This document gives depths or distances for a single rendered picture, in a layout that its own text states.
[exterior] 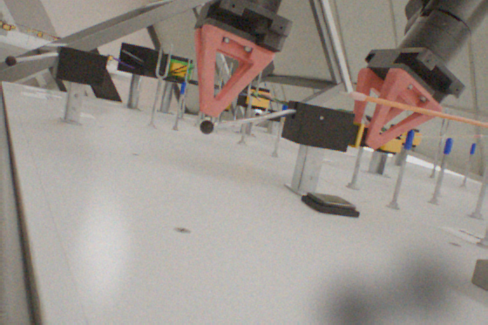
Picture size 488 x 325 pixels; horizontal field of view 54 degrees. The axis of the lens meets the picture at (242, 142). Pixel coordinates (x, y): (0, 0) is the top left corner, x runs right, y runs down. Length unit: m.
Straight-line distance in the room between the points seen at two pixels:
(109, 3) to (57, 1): 0.78
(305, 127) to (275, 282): 0.25
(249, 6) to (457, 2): 0.23
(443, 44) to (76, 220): 0.39
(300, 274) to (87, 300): 0.12
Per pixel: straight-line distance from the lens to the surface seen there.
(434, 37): 0.53
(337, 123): 0.48
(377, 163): 0.84
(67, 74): 0.68
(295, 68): 1.92
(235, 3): 0.41
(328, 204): 0.43
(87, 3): 8.08
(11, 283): 0.20
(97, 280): 0.21
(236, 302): 0.21
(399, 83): 0.49
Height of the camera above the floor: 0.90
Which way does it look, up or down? 20 degrees up
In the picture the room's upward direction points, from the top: 61 degrees clockwise
